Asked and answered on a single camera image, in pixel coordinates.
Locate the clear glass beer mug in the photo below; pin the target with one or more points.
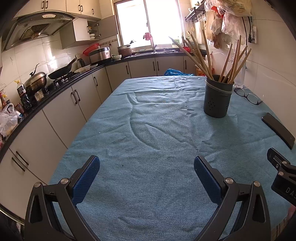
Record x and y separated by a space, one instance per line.
216 77

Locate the black smartphone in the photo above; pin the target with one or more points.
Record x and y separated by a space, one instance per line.
279 129

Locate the white plastic bag on counter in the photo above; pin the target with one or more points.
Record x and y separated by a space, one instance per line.
8 119

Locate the range hood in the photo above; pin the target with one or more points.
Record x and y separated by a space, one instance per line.
34 26

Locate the steel pot with lid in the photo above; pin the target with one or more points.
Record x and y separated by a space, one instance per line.
36 82

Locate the hanging plastic bag of food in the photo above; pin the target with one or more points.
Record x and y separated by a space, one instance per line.
228 17

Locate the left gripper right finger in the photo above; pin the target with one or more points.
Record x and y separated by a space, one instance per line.
252 221

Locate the blue towel table cover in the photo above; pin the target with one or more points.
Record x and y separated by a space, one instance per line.
147 135

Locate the right hand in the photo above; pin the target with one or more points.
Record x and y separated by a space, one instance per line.
291 211

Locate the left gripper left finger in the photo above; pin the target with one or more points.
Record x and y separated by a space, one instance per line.
52 212

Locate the kitchen faucet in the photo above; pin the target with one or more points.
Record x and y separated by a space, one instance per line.
153 45

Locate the wooden chopstick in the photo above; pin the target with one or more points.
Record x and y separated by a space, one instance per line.
234 65
225 64
186 43
240 66
225 79
194 58
208 55
205 67

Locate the dark grey utensil holder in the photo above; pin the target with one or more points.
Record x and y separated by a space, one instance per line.
217 97

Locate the dark sauce bottle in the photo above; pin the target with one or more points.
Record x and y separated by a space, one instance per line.
20 88

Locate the dark framed eyeglasses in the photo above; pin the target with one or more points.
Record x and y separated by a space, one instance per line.
250 97

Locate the blue plastic bag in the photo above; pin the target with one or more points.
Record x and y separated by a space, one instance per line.
174 72

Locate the brown cooking pot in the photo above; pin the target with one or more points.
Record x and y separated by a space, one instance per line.
125 51

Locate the silver rice cooker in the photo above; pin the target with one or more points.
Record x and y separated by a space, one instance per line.
100 55

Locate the black wok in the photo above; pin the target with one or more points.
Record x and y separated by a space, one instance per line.
62 71

